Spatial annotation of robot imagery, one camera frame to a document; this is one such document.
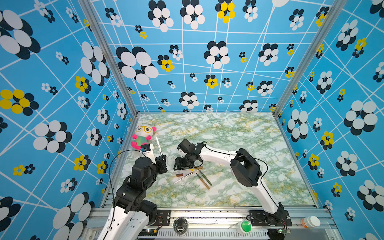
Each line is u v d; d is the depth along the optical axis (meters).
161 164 0.61
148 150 0.62
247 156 0.56
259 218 0.72
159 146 0.70
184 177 0.87
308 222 0.67
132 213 0.47
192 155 0.70
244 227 0.63
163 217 0.73
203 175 0.88
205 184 0.85
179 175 0.89
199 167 0.77
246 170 0.55
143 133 1.00
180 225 0.63
